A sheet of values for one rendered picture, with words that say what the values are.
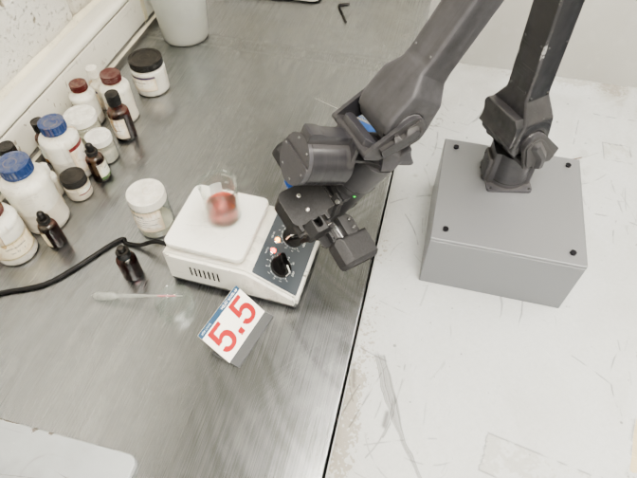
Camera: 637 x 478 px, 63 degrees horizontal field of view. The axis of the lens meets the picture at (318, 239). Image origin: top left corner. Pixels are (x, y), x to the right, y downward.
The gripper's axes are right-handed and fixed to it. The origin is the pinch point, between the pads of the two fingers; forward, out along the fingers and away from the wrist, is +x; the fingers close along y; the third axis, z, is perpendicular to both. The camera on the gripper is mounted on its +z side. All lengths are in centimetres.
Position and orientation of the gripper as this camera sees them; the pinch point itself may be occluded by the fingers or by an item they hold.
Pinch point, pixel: (307, 218)
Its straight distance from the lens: 72.4
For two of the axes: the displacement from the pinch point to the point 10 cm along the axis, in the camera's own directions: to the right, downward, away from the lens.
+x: -4.8, 4.2, 7.7
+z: -7.2, 3.1, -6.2
